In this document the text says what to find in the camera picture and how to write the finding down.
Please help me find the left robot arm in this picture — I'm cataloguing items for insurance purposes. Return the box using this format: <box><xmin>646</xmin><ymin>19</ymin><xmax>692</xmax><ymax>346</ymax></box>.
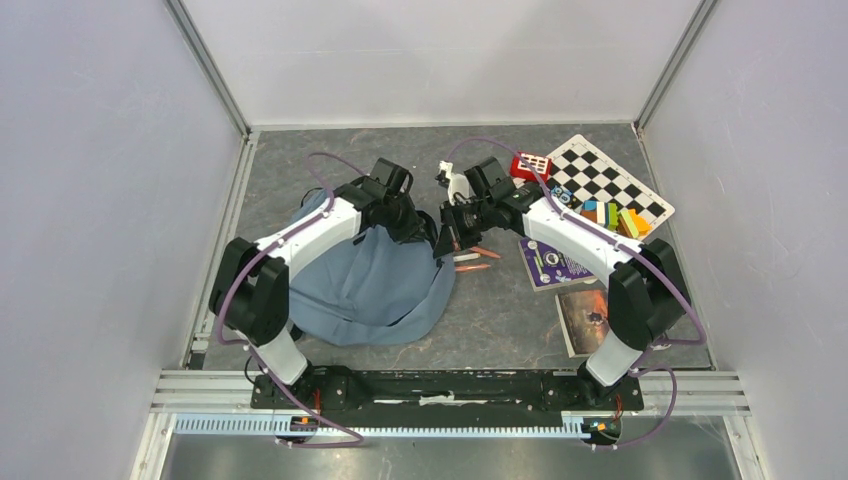
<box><xmin>208</xmin><ymin>158</ymin><xmax>428</xmax><ymax>408</ymax></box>

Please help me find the purple book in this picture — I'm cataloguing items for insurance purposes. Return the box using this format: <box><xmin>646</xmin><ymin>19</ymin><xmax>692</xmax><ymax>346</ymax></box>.
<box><xmin>519</xmin><ymin>238</ymin><xmax>596</xmax><ymax>292</ymax></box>

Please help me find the red calculator toy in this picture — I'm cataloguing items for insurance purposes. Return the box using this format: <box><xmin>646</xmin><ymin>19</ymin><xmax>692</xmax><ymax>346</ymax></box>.
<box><xmin>509</xmin><ymin>151</ymin><xmax>553</xmax><ymax>183</ymax></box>

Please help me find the orange pencil lower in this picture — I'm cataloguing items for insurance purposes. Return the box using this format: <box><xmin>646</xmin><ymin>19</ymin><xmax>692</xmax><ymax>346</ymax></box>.
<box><xmin>455</xmin><ymin>264</ymin><xmax>491</xmax><ymax>273</ymax></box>

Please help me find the colourful block stack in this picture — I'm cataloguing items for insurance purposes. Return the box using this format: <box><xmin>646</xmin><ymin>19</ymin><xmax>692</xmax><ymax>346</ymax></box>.
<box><xmin>579</xmin><ymin>200</ymin><xmax>619</xmax><ymax>231</ymax></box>

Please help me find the blue robot toy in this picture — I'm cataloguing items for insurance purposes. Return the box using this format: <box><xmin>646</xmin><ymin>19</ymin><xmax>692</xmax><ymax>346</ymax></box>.
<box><xmin>550</xmin><ymin>185</ymin><xmax>574</xmax><ymax>209</ymax></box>

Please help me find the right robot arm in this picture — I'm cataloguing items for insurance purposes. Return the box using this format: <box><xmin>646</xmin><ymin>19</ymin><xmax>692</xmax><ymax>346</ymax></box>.
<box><xmin>435</xmin><ymin>157</ymin><xmax>692</xmax><ymax>408</ymax></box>

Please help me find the white yellow pen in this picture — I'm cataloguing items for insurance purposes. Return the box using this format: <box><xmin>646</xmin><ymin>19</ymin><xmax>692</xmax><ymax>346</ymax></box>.
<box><xmin>453</xmin><ymin>252</ymin><xmax>481</xmax><ymax>263</ymax></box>

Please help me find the checkered chess board mat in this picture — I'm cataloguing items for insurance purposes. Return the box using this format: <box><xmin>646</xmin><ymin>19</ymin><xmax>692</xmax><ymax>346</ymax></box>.
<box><xmin>546</xmin><ymin>135</ymin><xmax>675</xmax><ymax>229</ymax></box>

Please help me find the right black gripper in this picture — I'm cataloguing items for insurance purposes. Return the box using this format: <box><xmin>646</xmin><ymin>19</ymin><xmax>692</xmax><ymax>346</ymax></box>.
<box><xmin>433</xmin><ymin>198</ymin><xmax>495</xmax><ymax>259</ymax></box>

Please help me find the orange pencil upper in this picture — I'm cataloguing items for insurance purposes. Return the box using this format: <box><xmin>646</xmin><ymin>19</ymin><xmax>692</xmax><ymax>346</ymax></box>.
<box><xmin>471</xmin><ymin>246</ymin><xmax>502</xmax><ymax>259</ymax></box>

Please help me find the dark novel book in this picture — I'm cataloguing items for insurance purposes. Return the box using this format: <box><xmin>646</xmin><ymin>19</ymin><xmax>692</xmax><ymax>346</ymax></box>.
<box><xmin>556</xmin><ymin>289</ymin><xmax>609</xmax><ymax>358</ymax></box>

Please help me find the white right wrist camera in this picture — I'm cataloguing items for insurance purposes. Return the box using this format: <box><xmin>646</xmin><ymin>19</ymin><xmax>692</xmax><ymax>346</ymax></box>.
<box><xmin>435</xmin><ymin>161</ymin><xmax>471</xmax><ymax>205</ymax></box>

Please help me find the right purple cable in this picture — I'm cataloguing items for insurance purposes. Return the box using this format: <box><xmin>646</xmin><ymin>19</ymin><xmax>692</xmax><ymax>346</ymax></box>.
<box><xmin>445</xmin><ymin>137</ymin><xmax>707</xmax><ymax>452</ymax></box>

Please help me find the orange pencil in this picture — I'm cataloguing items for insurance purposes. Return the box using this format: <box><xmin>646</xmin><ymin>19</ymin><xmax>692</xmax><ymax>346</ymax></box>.
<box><xmin>471</xmin><ymin>246</ymin><xmax>502</xmax><ymax>259</ymax></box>
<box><xmin>455</xmin><ymin>264</ymin><xmax>491</xmax><ymax>273</ymax></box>

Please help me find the blue student backpack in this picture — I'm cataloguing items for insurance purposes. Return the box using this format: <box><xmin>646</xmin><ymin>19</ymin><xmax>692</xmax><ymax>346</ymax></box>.
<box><xmin>289</xmin><ymin>227</ymin><xmax>456</xmax><ymax>346</ymax></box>

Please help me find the orange yellow block toy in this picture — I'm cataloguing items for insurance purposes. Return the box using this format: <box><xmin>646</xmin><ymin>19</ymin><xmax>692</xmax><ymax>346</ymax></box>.
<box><xmin>616</xmin><ymin>209</ymin><xmax>653</xmax><ymax>240</ymax></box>

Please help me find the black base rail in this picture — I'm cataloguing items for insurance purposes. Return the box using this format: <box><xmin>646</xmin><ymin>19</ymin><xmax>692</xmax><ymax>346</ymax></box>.
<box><xmin>250</xmin><ymin>366</ymin><xmax>644</xmax><ymax>429</ymax></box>

